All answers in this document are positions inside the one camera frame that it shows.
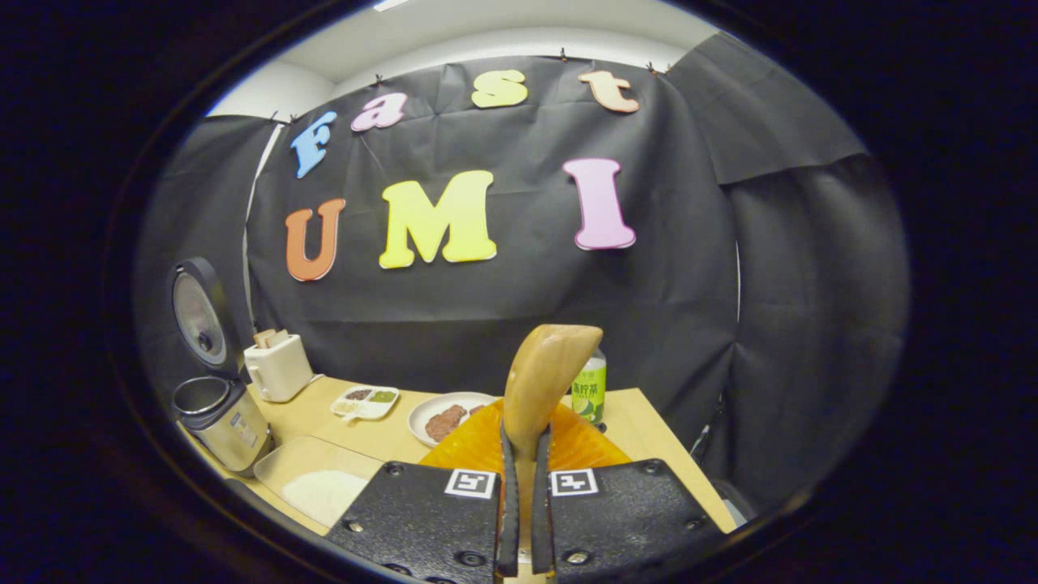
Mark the black silver rice cooker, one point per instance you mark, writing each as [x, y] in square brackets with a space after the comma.
[223, 422]

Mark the white rice heap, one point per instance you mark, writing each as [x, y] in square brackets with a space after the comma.
[324, 495]

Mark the green label drink bottle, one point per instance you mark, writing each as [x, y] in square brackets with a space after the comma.
[589, 393]

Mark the toasted bread slice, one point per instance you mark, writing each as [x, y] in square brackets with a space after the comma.
[281, 336]
[263, 339]

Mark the white round plate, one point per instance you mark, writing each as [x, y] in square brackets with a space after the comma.
[422, 414]

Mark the white toaster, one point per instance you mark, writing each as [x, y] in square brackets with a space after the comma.
[280, 369]

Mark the wooden spoon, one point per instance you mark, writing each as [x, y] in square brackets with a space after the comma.
[543, 373]

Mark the clear plastic rice tray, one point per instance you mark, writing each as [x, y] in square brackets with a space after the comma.
[308, 454]

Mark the white divided dish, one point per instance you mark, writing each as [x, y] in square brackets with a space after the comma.
[365, 401]

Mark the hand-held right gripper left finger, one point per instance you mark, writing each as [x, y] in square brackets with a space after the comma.
[508, 503]

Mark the black backdrop cloth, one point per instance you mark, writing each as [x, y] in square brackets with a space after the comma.
[503, 308]

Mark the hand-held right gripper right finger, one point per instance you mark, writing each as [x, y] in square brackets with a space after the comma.
[542, 503]

